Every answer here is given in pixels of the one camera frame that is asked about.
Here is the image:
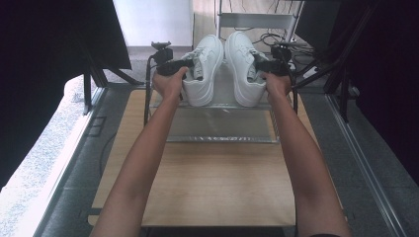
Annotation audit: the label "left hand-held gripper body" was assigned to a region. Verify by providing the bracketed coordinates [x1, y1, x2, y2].
[150, 40, 196, 77]

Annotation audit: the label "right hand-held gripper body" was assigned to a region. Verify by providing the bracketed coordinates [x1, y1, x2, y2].
[267, 40, 298, 77]

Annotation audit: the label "white sneaker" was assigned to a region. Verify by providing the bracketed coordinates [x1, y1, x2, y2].
[224, 31, 269, 109]
[180, 34, 225, 108]

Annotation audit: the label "metal shoe rack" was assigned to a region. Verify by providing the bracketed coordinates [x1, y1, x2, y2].
[143, 58, 299, 145]

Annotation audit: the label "person's right hand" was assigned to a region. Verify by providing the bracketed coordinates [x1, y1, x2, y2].
[261, 71, 293, 103]

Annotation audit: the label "person's left hand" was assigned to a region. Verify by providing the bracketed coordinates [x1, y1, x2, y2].
[152, 66, 190, 102]

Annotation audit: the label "white power strip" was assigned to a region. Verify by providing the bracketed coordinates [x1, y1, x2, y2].
[302, 66, 319, 79]

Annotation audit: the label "dark monitor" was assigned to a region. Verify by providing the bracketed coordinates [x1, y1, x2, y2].
[293, 0, 341, 51]

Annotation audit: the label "black metal stand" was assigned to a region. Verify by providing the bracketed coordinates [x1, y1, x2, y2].
[76, 33, 146, 116]
[290, 3, 379, 123]

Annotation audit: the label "dark curtain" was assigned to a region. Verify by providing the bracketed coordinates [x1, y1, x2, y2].
[0, 0, 132, 191]

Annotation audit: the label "black floor cables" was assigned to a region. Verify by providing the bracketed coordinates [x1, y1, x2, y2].
[226, 26, 317, 67]

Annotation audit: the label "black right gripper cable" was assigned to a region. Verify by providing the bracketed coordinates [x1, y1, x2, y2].
[286, 60, 299, 115]

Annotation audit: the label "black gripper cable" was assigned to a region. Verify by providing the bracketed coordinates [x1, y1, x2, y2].
[286, 60, 299, 115]
[98, 54, 157, 181]

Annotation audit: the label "white wall panel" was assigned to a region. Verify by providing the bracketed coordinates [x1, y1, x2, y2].
[112, 0, 195, 47]

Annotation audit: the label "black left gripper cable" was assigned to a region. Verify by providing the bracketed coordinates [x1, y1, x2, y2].
[98, 54, 157, 181]

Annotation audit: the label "white metal desk frame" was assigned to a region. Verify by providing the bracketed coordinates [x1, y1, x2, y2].
[213, 0, 304, 72]

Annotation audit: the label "aluminium rail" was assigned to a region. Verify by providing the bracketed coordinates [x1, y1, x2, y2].
[325, 93, 411, 237]

